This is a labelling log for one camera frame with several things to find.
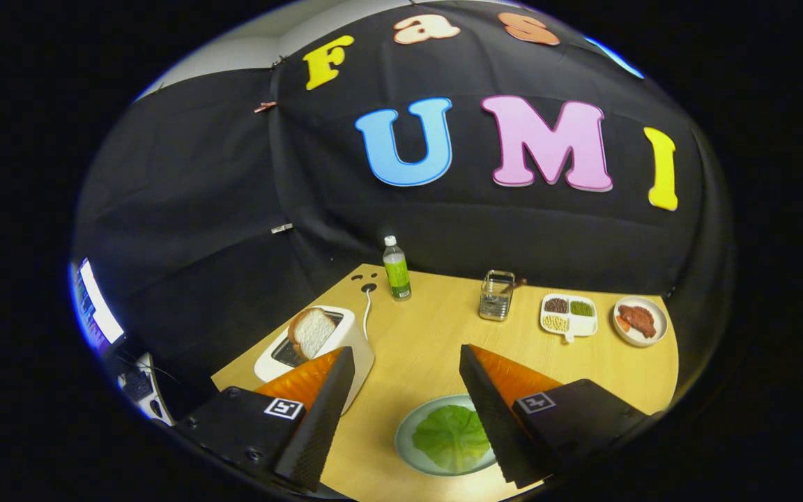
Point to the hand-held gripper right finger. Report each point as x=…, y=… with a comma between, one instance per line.
x=495, y=418

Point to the green lettuce leaf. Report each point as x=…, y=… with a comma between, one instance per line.
x=450, y=436

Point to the green drink bottle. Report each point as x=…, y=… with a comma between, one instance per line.
x=396, y=275

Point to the computer monitor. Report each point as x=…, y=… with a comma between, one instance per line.
x=95, y=307

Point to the white bread slice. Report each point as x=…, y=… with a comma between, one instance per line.
x=312, y=333

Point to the orange food slice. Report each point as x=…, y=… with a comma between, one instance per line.
x=623, y=323

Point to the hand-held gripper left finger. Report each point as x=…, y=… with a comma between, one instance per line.
x=318, y=425

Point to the dark beans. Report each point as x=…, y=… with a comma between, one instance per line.
x=556, y=305

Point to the yellow beans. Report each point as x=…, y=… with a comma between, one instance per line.
x=555, y=323

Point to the pink cloth clip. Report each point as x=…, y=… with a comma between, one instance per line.
x=265, y=107

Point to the white round plate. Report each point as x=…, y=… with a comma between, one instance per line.
x=661, y=321

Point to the white toaster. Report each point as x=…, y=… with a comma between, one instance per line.
x=353, y=335

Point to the white divided dish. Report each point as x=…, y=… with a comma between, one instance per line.
x=583, y=325

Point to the red meat slices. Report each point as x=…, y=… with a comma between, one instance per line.
x=638, y=319

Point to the black backdrop cloth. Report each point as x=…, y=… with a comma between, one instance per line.
x=234, y=174

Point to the dark keyboard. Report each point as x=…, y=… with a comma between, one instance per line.
x=136, y=385

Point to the pale green plate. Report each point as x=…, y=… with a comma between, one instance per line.
x=405, y=439

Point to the green beans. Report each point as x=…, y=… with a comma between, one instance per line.
x=581, y=308

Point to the white cloth clip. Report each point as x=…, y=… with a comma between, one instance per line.
x=281, y=228

